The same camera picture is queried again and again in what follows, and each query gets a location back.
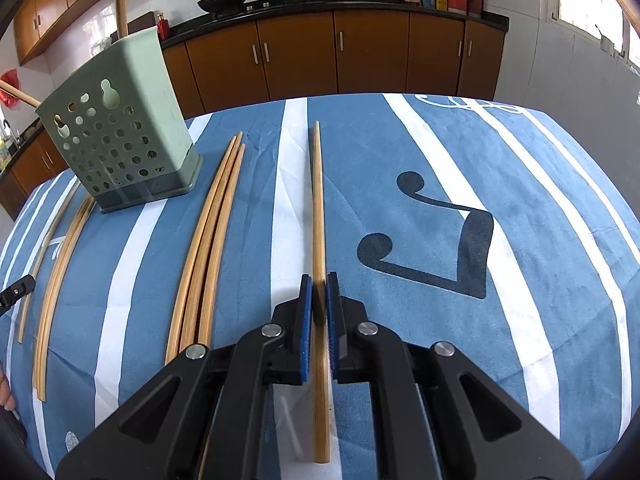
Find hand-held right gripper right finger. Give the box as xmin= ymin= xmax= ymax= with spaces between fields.
xmin=325 ymin=271 xmax=585 ymax=480

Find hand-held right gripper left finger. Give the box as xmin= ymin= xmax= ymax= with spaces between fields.
xmin=55 ymin=274 xmax=315 ymax=480

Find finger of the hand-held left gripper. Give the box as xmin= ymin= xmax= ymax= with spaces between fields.
xmin=0 ymin=274 xmax=37 ymax=313

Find green perforated chopstick holder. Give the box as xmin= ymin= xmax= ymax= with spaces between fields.
xmin=35 ymin=27 xmax=204 ymax=214

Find person's left hand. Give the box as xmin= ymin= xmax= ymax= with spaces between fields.
xmin=0 ymin=359 xmax=17 ymax=411

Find red hanging plastic bag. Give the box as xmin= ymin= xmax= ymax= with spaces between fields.
xmin=0 ymin=67 xmax=23 ymax=108

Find blue white striped tablecloth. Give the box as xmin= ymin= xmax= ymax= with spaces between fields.
xmin=0 ymin=92 xmax=640 ymax=480

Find brown wooden base cabinets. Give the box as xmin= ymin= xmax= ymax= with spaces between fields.
xmin=0 ymin=10 xmax=503 ymax=211

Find dark cutting board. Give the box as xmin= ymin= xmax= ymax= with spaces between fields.
xmin=125 ymin=10 xmax=160 ymax=36

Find gas stove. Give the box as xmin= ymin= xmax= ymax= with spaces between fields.
xmin=200 ymin=0 xmax=326 ymax=16

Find black kitchen countertop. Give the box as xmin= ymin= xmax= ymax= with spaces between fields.
xmin=0 ymin=0 xmax=511 ymax=171

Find brown wooden wall cabinets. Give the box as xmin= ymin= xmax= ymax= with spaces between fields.
xmin=12 ymin=0 xmax=118 ymax=66

